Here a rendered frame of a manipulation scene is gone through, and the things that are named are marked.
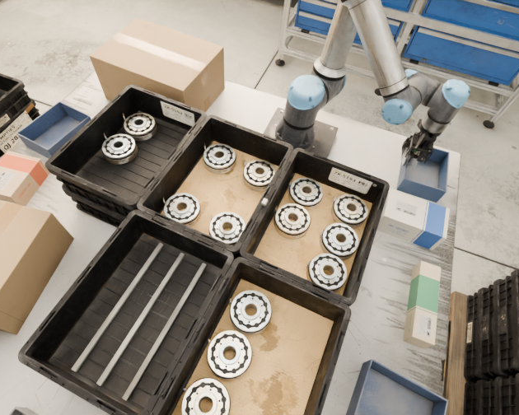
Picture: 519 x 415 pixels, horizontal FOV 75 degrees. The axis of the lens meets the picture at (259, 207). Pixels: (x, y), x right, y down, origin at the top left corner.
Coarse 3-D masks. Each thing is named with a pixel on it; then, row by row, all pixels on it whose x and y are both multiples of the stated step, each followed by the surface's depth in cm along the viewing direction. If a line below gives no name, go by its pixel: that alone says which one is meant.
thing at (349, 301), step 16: (288, 160) 100; (320, 160) 101; (368, 176) 99; (272, 192) 93; (384, 192) 96; (256, 224) 89; (368, 240) 87; (240, 256) 85; (368, 256) 85; (288, 272) 81; (352, 288) 81; (352, 304) 79
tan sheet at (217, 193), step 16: (240, 160) 112; (192, 176) 107; (208, 176) 107; (224, 176) 108; (240, 176) 108; (176, 192) 103; (192, 192) 104; (208, 192) 104; (224, 192) 104; (240, 192) 105; (256, 192) 105; (208, 208) 101; (224, 208) 101; (240, 208) 102; (208, 224) 98
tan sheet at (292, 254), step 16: (304, 176) 110; (336, 192) 107; (320, 208) 104; (368, 208) 105; (272, 224) 100; (320, 224) 101; (272, 240) 97; (288, 240) 97; (304, 240) 97; (256, 256) 94; (272, 256) 94; (288, 256) 94; (304, 256) 95; (352, 256) 96; (304, 272) 92
